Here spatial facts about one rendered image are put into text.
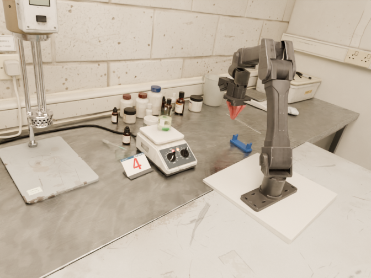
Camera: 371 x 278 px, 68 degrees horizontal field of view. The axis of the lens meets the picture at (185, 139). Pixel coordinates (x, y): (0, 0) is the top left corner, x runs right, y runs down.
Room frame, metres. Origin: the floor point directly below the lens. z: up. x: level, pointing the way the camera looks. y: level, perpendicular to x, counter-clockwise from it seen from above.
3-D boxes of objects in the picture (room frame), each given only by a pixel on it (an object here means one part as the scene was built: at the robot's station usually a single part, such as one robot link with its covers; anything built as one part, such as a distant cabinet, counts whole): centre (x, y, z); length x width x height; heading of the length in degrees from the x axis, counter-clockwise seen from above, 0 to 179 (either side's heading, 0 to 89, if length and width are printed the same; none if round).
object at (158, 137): (0.87, 0.09, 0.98); 0.12 x 0.12 x 0.01; 43
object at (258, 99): (1.65, -0.40, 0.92); 0.26 x 0.19 x 0.05; 50
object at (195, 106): (1.36, -0.02, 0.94); 0.07 x 0.07 x 0.07
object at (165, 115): (0.90, 0.08, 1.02); 0.06 x 0.05 x 0.08; 11
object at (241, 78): (1.10, -0.18, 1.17); 0.07 x 0.06 x 0.07; 13
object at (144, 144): (0.85, 0.07, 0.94); 0.22 x 0.13 x 0.08; 43
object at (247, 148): (1.03, -0.23, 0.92); 0.10 x 0.03 x 0.04; 39
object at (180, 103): (1.28, 0.05, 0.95); 0.04 x 0.04 x 0.11
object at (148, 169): (0.74, 0.14, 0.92); 0.09 x 0.06 x 0.04; 139
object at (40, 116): (0.70, 0.42, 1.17); 0.07 x 0.07 x 0.25
